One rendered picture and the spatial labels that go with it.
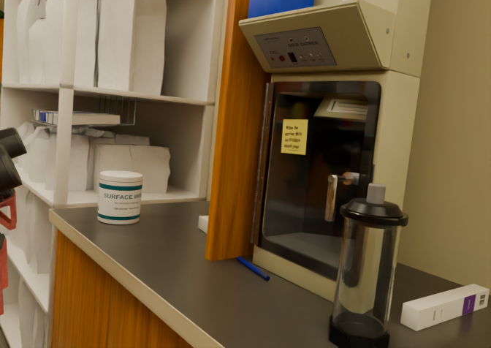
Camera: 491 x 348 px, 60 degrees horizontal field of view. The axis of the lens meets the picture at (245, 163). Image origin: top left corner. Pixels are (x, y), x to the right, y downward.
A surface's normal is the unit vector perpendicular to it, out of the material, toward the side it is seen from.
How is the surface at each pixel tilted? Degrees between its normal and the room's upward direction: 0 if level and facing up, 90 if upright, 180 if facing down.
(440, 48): 90
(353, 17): 135
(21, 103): 90
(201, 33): 90
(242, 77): 90
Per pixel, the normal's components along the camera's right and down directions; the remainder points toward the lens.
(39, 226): 0.27, 0.03
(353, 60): -0.61, 0.69
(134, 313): -0.77, -0.01
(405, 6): 0.63, 0.14
